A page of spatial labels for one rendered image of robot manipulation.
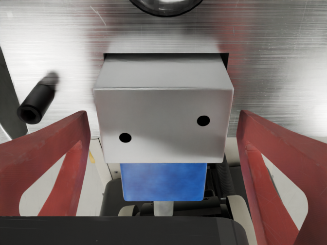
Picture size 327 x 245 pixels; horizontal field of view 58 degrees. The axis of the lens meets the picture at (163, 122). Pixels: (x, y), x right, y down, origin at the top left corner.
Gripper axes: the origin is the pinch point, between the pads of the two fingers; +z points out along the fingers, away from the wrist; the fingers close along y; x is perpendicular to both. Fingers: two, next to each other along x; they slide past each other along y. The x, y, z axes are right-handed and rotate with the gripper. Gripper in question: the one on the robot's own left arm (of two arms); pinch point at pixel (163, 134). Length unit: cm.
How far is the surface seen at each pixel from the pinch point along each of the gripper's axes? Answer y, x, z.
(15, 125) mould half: 10.1, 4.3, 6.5
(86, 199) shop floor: 39, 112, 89
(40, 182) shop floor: 59, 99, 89
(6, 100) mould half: 10.6, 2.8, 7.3
